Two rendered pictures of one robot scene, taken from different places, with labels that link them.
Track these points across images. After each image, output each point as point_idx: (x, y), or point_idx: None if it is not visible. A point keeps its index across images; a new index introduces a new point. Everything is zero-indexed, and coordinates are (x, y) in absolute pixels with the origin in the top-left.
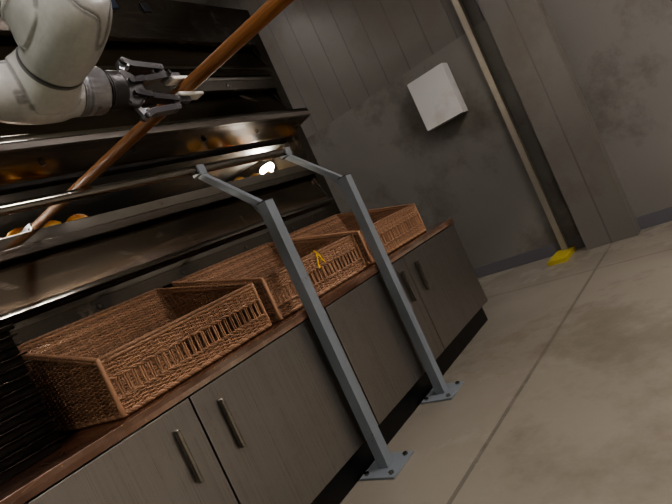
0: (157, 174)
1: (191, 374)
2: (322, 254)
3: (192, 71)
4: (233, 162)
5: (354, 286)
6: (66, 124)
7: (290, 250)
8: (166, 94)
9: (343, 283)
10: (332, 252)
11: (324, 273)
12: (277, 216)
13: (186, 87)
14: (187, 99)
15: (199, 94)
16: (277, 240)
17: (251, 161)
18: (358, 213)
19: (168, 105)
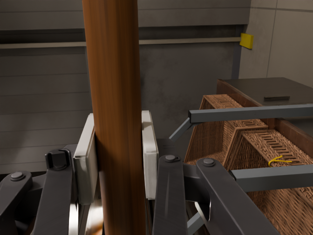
0: None
1: None
2: (271, 156)
3: (91, 79)
4: (146, 215)
5: (312, 136)
6: None
7: (304, 170)
8: (160, 192)
9: (304, 147)
10: (265, 149)
11: (294, 160)
12: (256, 171)
13: (129, 131)
14: (169, 146)
15: (151, 119)
16: (288, 182)
17: (146, 198)
18: (228, 115)
19: (224, 198)
